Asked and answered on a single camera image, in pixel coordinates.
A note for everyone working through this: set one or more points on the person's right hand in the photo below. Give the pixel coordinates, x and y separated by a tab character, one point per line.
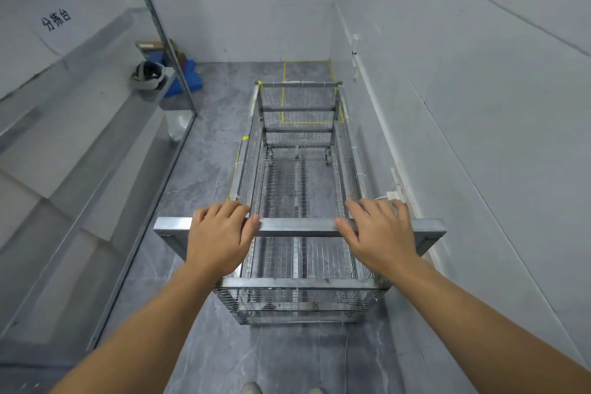
383	239

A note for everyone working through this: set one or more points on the person's left hand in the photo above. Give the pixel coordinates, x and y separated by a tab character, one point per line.
214	239

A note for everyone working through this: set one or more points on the person's right little finger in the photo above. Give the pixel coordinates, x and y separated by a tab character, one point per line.
402	211

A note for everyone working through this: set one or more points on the person's left middle finger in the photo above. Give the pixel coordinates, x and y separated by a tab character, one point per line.
231	208

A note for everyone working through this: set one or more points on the person's right thumb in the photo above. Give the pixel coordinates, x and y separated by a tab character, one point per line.
346	230

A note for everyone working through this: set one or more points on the person's left little finger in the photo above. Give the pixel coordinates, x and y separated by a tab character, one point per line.
201	215

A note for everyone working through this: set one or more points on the person's right middle finger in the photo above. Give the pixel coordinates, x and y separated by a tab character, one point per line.
374	206

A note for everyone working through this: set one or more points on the person's left thumb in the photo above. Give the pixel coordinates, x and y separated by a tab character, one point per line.
250	231

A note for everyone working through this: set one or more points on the person's left forearm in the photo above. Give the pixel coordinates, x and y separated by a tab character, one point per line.
143	338

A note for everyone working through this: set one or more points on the person's right forearm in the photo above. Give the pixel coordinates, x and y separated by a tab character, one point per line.
485	329

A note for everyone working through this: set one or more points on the white power plug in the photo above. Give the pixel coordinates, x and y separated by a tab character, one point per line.
393	196

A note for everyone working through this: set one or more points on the white round bucket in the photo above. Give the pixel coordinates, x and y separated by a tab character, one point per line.
181	125

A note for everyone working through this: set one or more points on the stainless steel shelf rack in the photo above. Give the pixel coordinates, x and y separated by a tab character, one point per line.
78	167

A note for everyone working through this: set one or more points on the blue plastic crate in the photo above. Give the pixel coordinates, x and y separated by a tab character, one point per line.
187	79

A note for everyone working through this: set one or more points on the white headset with black padding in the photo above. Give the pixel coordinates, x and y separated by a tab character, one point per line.
147	76

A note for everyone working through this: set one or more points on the person's left shoe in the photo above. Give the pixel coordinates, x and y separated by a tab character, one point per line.
252	388

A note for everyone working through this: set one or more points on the person's shoe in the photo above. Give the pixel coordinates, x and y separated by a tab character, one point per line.
252	388
316	391

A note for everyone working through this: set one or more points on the person's right shoe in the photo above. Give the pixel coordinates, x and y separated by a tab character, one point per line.
316	391

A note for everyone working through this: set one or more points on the brown cardboard box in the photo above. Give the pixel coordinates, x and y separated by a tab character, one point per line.
150	46

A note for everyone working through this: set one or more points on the white paper sign black print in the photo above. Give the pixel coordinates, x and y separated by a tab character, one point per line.
56	19

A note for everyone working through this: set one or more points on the white wall socket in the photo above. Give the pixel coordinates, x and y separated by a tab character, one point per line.
397	183

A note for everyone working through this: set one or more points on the perforated metal upright post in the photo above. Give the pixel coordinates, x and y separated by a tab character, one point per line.
159	29

